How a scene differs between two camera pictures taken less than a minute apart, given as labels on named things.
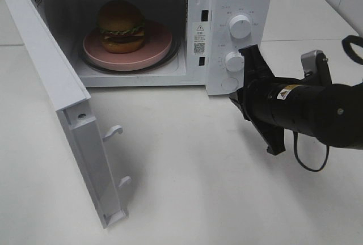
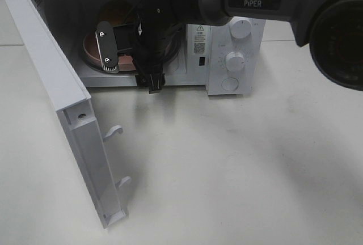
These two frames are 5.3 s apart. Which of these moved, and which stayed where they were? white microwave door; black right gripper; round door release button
Moved: black right gripper
Stayed: round door release button; white microwave door
